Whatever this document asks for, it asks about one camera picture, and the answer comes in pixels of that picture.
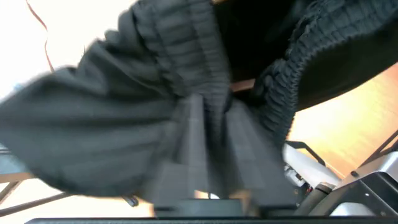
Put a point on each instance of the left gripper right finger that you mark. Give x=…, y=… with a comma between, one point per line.
x=255, y=174

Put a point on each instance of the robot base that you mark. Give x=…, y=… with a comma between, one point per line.
x=357, y=186

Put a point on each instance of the pink clothes hanger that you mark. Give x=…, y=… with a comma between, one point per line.
x=242, y=85
x=46, y=53

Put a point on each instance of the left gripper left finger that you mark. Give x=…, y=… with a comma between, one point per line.
x=189, y=174

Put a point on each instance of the black shorts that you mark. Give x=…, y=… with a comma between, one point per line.
x=109, y=124

